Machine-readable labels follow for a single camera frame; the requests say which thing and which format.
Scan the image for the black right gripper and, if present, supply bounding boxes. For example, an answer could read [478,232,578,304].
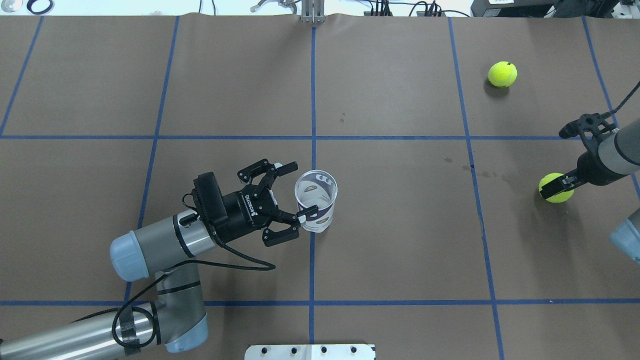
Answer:
[540,152,627,199]

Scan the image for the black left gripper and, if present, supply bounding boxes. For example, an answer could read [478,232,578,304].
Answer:
[220,159,320,248]

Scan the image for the black box with label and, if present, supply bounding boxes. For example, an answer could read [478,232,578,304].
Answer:
[470,0,554,18]

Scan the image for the clear tennis ball can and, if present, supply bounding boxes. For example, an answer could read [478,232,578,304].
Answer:
[294,170,339,234]

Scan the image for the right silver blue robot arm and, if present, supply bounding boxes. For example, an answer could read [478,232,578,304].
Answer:
[538,113,639,265]

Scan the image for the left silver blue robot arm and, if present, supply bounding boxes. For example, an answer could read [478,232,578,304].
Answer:
[1,158,318,360]

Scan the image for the black right camera cable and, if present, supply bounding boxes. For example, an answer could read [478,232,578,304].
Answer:
[602,80,640,121]

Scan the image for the black camera cable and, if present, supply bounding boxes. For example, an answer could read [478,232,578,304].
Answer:
[602,80,640,121]
[112,192,277,350]

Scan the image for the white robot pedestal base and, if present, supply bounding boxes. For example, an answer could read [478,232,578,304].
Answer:
[244,343,377,360]

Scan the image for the black left camera cable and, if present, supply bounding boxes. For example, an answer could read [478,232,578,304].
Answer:
[112,192,277,350]

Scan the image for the yellow Wilson tennis ball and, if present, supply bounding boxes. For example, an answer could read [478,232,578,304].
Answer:
[538,172,575,204]

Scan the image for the aluminium frame post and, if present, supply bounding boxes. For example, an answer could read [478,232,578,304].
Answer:
[300,0,326,25]

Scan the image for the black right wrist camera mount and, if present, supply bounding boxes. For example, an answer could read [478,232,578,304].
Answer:
[558,112,619,144]

